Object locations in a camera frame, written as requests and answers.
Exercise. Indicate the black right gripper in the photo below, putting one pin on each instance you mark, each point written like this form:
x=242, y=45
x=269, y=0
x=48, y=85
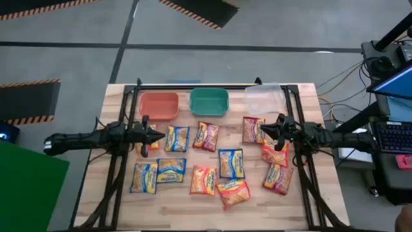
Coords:
x=282, y=132

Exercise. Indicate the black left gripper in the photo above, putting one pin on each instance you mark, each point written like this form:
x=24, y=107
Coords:
x=145, y=135

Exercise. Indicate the orange Maruchan noodle pack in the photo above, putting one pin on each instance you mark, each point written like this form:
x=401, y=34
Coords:
x=202, y=180
x=154, y=145
x=273, y=158
x=233, y=193

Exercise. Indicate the maroon Maruchan noodle pack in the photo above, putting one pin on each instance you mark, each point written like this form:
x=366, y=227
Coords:
x=206, y=137
x=252, y=130
x=277, y=178

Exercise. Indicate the blue Maruchan noodle pack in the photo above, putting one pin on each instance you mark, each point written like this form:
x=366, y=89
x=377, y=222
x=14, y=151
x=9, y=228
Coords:
x=231, y=163
x=177, y=138
x=171, y=170
x=144, y=178

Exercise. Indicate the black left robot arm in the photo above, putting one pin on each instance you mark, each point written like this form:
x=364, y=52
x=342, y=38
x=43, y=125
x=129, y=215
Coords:
x=80, y=141

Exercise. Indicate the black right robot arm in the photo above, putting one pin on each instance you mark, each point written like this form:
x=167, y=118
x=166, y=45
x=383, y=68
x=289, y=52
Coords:
x=347, y=138

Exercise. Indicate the orange plastic bin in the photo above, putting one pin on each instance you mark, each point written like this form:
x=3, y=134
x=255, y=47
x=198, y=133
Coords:
x=159, y=106

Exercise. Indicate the clear plastic bin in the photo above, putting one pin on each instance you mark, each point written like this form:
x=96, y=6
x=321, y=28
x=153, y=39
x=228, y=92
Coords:
x=264, y=98

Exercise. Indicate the green plastic bin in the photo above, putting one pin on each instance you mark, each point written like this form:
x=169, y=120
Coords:
x=209, y=102

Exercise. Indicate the white paper sheet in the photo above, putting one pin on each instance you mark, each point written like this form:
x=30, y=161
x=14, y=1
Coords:
x=357, y=154

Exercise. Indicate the black keyboard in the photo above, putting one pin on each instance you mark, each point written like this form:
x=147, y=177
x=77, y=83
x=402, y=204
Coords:
x=396, y=137

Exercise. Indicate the light blue sheet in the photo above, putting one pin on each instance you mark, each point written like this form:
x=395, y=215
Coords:
x=400, y=109

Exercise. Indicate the black hazard-striped floor mat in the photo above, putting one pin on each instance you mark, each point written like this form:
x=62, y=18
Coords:
x=32, y=6
x=29, y=100
x=206, y=9

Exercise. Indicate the grey computer cart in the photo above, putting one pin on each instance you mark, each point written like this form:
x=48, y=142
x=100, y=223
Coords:
x=396, y=180

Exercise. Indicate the computer monitor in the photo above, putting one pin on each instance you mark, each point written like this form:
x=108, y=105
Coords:
x=399, y=85

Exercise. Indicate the pink notepad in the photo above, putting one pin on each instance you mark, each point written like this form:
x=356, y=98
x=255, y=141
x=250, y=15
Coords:
x=405, y=161

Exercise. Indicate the green board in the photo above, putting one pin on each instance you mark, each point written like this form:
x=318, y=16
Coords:
x=29, y=193

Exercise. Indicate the black box with blue light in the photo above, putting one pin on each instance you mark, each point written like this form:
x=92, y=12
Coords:
x=11, y=133

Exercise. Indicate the person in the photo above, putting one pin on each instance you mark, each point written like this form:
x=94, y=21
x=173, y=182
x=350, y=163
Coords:
x=405, y=220

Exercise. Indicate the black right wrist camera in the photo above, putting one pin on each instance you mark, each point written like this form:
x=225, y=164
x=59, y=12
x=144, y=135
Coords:
x=294, y=129

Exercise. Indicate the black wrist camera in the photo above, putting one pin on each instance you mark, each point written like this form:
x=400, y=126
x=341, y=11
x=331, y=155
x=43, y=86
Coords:
x=132, y=134
x=294, y=129

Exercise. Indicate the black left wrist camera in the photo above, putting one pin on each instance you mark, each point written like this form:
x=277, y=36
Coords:
x=132, y=134

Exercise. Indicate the black aluminium table frame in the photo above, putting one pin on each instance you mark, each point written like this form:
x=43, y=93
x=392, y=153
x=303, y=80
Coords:
x=161, y=87

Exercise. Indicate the black camera stand pole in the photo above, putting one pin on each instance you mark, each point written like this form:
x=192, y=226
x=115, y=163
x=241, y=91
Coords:
x=394, y=32

